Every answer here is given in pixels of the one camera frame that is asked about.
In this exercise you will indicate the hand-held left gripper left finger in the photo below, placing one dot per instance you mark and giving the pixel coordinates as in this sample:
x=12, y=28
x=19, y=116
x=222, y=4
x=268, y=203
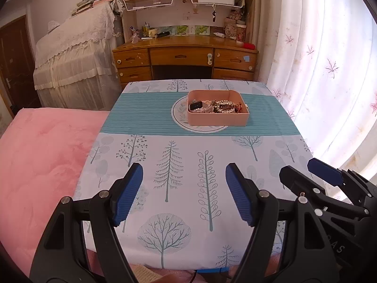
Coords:
x=126, y=194

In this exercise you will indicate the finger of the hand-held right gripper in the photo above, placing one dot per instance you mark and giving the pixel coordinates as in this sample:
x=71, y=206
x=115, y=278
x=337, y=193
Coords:
x=297, y=179
x=324, y=169

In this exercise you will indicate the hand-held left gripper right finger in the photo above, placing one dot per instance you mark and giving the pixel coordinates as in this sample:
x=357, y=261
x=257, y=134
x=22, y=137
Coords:
x=238, y=194

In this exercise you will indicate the pink plastic box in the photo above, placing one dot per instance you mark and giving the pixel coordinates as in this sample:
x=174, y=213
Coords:
x=218, y=119

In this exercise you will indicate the heap of mixed jewelry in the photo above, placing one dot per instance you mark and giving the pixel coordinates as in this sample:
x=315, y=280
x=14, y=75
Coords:
x=226, y=107

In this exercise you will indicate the tree print tablecloth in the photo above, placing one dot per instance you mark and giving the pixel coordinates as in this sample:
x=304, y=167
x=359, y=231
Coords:
x=141, y=115

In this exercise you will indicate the pink blanket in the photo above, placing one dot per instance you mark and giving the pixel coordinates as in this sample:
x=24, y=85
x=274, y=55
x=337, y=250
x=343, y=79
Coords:
x=44, y=153

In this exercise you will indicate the white floral curtain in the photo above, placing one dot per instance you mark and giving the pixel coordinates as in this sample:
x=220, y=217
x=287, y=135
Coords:
x=309, y=64

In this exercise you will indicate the white hanging hook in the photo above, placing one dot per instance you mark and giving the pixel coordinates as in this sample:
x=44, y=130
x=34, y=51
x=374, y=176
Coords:
x=209, y=59

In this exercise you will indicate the lace-covered furniture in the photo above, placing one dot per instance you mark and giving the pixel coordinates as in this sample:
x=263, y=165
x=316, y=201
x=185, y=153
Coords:
x=73, y=64

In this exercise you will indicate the red case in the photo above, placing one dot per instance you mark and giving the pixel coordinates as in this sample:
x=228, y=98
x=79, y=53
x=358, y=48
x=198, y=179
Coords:
x=249, y=46

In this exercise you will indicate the wooden desk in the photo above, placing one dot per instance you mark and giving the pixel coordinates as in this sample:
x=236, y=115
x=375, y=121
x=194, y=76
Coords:
x=179, y=56

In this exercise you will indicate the floral canister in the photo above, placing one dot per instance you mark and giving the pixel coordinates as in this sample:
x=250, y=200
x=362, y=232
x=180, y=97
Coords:
x=240, y=32

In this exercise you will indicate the pink desk ornament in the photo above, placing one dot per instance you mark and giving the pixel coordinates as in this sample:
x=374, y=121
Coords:
x=135, y=35

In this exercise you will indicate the white bottle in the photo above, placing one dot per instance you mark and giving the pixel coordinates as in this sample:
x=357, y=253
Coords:
x=219, y=35

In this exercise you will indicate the black flashlight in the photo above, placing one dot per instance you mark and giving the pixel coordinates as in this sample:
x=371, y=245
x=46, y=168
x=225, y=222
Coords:
x=162, y=34

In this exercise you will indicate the cream mug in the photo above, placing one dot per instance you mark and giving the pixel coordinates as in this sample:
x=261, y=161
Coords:
x=152, y=32

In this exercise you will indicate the beige patterned bag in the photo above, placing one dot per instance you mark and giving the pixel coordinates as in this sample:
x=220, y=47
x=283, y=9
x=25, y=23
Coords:
x=230, y=29

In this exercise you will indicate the green picture card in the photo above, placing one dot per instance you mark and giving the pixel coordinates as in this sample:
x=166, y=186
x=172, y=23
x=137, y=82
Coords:
x=201, y=29
x=181, y=29

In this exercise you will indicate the wooden bookshelf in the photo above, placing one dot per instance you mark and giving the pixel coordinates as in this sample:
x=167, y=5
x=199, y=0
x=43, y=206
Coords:
x=126, y=20

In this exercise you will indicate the brown wooden door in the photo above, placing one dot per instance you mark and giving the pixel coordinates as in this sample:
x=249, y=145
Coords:
x=14, y=59

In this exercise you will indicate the hanging keys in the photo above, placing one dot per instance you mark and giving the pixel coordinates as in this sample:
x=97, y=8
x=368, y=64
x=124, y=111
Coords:
x=214, y=16

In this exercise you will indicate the small lace-covered object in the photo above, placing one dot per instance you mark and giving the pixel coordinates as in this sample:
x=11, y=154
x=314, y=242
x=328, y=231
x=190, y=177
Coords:
x=53, y=26

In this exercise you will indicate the floral fabric bundle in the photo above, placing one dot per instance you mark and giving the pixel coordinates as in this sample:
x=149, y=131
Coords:
x=117, y=6

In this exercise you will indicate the stack of books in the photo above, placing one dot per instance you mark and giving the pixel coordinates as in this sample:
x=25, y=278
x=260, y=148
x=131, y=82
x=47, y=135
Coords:
x=88, y=4

